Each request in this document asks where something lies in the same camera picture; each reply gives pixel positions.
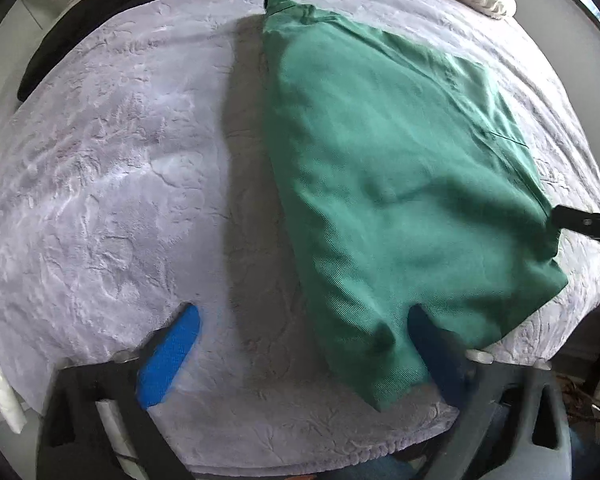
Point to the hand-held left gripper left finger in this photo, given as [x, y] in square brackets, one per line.
[170, 355]

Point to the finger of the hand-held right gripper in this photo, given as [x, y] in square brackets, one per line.
[585, 224]

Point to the green shirt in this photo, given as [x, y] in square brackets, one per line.
[380, 160]

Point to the black garment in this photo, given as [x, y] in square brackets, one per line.
[105, 5]

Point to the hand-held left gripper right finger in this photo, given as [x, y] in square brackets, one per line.
[442, 365]

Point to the lavender textured blanket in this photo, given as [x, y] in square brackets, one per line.
[130, 185]

